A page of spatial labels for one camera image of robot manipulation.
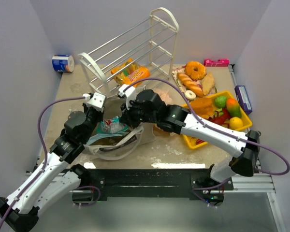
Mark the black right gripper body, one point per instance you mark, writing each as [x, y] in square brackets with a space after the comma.
[129, 115]

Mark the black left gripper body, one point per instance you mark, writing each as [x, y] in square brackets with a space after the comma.
[94, 113]

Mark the green red snack packet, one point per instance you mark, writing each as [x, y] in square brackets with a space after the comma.
[111, 126]

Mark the cream canvas tote bag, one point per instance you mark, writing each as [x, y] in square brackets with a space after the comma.
[144, 133]

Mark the blue brown chips bag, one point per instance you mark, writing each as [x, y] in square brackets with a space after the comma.
[110, 142]

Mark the orange yellow snack bag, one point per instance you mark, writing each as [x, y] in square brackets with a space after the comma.
[131, 73]

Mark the translucent orange plastic bag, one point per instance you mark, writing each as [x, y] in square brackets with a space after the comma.
[164, 95]

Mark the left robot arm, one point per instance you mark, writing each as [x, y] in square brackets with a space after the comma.
[21, 209]

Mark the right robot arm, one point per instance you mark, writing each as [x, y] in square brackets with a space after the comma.
[147, 107]

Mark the white glazed doughnut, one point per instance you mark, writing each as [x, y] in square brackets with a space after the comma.
[190, 95]

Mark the white metal shoe rack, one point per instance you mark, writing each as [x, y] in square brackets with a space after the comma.
[150, 43]

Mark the baguette bread loaf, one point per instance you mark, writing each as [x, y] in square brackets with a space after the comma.
[190, 84]

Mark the large brown muffin bread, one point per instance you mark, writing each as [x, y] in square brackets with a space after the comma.
[203, 107]

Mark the red lobster toy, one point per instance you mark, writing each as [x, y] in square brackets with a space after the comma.
[195, 141]

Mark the blue toilet paper roll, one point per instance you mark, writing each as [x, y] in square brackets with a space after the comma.
[63, 63]

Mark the tan triangular pastry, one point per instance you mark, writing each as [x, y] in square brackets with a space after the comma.
[208, 82]

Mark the green custard apple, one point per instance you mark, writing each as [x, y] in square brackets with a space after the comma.
[220, 102]

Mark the pink box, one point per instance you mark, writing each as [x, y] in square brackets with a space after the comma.
[216, 63]

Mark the orange green mango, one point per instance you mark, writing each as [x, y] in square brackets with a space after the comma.
[233, 108]

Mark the yellow lemon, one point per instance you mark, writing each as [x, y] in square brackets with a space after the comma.
[235, 123]

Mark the purple box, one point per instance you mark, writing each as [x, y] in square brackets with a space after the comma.
[243, 99]

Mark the orange ring doughnut bread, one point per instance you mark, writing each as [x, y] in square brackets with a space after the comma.
[195, 70]

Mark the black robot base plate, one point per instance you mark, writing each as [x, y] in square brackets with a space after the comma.
[194, 184]

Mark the aluminium frame rail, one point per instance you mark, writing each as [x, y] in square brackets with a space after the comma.
[263, 184]

